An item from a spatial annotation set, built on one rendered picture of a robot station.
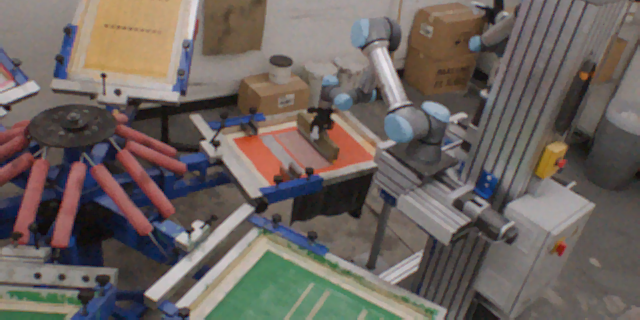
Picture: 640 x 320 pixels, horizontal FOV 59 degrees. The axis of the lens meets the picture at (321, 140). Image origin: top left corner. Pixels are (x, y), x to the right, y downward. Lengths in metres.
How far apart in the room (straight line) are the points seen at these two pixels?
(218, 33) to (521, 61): 2.89
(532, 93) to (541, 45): 0.17
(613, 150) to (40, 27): 4.40
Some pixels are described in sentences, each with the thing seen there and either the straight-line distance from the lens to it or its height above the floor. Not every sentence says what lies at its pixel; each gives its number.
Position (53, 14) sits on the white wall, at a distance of 4.23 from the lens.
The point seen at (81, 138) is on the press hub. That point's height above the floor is 1.31.
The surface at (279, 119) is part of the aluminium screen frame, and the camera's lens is 2.95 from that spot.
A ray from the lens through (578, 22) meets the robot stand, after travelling 2.07.
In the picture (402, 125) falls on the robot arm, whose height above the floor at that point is 1.46.
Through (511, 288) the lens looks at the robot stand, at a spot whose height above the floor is 0.90.
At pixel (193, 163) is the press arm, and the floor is 1.04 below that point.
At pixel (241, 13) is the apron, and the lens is 4.58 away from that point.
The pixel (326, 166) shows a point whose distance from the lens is 2.69.
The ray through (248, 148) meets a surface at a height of 0.95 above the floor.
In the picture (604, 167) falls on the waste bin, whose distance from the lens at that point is 5.20.
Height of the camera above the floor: 2.48
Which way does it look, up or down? 32 degrees down
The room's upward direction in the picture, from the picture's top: 10 degrees clockwise
